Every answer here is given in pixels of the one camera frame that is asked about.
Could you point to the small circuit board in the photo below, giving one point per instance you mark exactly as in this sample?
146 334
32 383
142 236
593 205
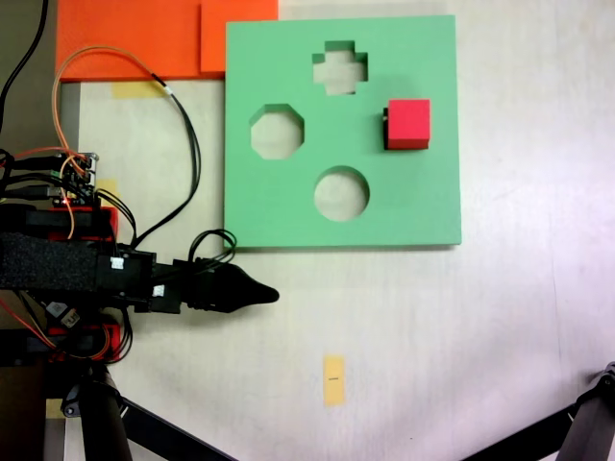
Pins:
77 177

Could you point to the yellow tape marker with line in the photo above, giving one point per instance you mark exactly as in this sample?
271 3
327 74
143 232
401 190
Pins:
334 381

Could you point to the red square block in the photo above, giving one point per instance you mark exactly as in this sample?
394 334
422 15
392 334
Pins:
408 122

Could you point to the orange flat block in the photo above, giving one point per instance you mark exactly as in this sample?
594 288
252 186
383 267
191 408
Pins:
130 38

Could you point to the small yellow tape piece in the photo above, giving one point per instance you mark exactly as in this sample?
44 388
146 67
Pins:
109 187
54 408

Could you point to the wide yellow tape strip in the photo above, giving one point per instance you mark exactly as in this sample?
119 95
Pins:
137 89

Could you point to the black tripod leg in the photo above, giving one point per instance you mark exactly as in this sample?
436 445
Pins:
591 422
103 422

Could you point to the grey plug connector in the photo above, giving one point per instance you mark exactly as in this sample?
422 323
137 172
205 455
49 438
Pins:
67 317

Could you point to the red black table clamp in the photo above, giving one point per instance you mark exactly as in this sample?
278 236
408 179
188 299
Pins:
111 223
112 341

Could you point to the green shape sorting board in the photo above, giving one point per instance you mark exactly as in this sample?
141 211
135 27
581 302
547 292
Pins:
346 144

